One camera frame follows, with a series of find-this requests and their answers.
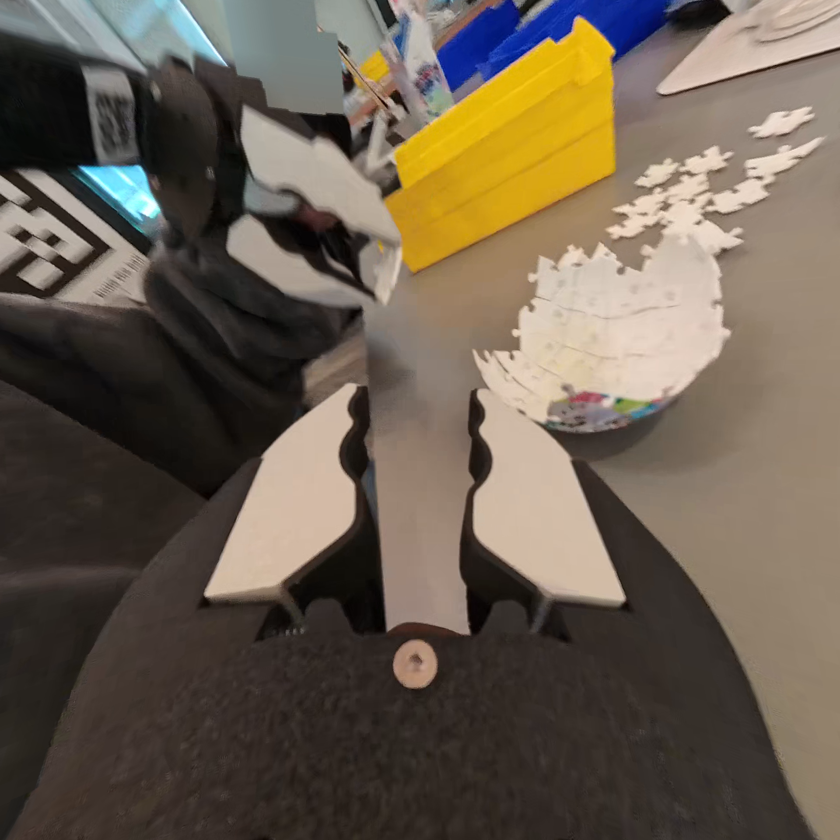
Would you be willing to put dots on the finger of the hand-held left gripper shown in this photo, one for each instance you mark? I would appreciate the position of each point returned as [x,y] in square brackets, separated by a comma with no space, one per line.
[315,170]
[275,262]

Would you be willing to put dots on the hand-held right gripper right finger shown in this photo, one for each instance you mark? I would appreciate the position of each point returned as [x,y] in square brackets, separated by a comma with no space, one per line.
[544,525]

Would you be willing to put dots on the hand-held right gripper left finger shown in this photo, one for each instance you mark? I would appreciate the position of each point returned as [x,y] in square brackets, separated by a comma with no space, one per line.
[289,518]

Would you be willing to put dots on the partly built colourful puzzle ball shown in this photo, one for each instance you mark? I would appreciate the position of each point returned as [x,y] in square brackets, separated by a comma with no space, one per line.
[617,328]

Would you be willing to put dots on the person's left forearm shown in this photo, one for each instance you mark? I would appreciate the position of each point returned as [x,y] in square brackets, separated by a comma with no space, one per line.
[197,354]

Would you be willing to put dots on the group of white puzzle pieces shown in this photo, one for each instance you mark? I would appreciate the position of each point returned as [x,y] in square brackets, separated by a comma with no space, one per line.
[695,197]

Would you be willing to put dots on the yellow plastic bin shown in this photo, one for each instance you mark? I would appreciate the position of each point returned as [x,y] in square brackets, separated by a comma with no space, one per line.
[512,151]

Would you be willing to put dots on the blue plastic bin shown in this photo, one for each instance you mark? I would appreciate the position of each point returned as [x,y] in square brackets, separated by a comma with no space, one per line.
[499,39]

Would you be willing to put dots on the white flat pad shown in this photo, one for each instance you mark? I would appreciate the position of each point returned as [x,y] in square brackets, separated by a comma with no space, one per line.
[722,59]

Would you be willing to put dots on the framed wall sign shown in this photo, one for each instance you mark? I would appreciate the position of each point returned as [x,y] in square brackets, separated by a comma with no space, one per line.
[46,243]

